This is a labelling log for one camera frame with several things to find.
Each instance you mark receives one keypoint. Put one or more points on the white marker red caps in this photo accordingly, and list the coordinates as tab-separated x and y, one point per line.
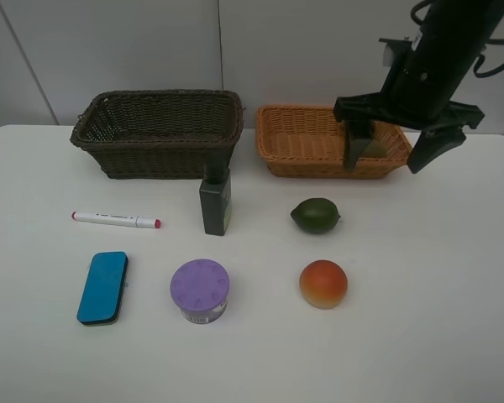
117	220

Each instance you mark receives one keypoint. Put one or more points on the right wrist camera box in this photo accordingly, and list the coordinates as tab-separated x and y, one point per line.
396	51

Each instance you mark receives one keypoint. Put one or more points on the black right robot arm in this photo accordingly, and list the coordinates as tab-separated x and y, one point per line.
454	37

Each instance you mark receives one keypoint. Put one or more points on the dark brown wicker basket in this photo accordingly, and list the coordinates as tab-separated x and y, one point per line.
159	134

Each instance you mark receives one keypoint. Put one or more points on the orange wicker basket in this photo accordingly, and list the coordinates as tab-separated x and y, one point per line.
308	142

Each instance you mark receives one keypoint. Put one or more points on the orange red peach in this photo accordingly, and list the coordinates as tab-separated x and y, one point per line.
323	284

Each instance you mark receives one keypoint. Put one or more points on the purple lidded round can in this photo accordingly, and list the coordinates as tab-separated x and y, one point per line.
199	288

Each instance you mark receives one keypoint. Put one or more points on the dark green rectangular bottle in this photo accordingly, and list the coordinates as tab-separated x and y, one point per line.
215	196

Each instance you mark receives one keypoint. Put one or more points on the brown kiwi fruit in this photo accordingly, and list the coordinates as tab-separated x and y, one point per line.
374	150

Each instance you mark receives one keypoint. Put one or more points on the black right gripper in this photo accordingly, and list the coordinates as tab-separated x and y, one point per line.
408	98

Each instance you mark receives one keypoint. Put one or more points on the green lime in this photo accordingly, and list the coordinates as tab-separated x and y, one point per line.
316	215

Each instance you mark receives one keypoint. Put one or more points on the blue whiteboard eraser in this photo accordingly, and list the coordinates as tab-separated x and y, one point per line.
103	290

